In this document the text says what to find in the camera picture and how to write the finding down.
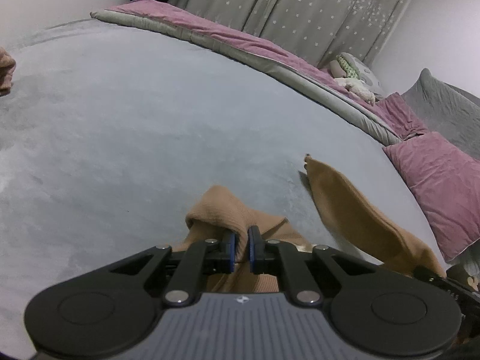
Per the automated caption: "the cream plush toy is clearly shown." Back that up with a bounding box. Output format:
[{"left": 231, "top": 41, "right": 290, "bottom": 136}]
[{"left": 332, "top": 77, "right": 377, "bottom": 106}]

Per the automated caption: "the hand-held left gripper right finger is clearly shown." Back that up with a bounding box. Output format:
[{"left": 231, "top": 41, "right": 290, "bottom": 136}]
[{"left": 247, "top": 225, "right": 379, "bottom": 306}]

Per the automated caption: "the grey pillow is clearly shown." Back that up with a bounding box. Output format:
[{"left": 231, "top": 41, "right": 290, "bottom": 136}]
[{"left": 401, "top": 68, "right": 480, "bottom": 162}]

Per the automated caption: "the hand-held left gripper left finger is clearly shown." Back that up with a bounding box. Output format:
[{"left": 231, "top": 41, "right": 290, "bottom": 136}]
[{"left": 109, "top": 229, "right": 238, "bottom": 307}]

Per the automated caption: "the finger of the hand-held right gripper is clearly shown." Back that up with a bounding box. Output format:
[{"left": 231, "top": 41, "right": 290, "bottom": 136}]
[{"left": 412, "top": 265, "right": 449, "bottom": 289}]

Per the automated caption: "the dark brown garment cream trim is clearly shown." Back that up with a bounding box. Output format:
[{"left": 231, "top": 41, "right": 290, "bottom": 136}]
[{"left": 446, "top": 262, "right": 480, "bottom": 291}]

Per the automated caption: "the green spotted soft toy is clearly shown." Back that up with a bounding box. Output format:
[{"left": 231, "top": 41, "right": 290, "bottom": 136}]
[{"left": 335, "top": 53, "right": 361, "bottom": 79}]

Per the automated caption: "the pink velvet pillow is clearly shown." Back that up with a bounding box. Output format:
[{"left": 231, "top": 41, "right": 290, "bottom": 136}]
[{"left": 382, "top": 132, "right": 480, "bottom": 263}]

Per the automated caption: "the beige knit garment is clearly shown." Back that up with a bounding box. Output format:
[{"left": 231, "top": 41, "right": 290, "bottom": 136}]
[{"left": 0, "top": 46, "right": 17, "bottom": 97}]

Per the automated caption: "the grey-blue bed sheet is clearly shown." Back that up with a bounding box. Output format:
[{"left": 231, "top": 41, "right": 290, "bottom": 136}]
[{"left": 0, "top": 19, "right": 451, "bottom": 346}]

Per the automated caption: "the tan knit sweater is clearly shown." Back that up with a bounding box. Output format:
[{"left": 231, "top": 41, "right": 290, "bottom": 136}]
[{"left": 185, "top": 154, "right": 448, "bottom": 293}]

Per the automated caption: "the pink and grey quilt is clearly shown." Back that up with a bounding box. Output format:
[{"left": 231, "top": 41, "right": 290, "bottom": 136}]
[{"left": 89, "top": 0, "right": 404, "bottom": 147}]

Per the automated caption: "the grey star-print curtain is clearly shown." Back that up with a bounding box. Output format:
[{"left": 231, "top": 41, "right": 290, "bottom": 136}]
[{"left": 167, "top": 0, "right": 417, "bottom": 70}]

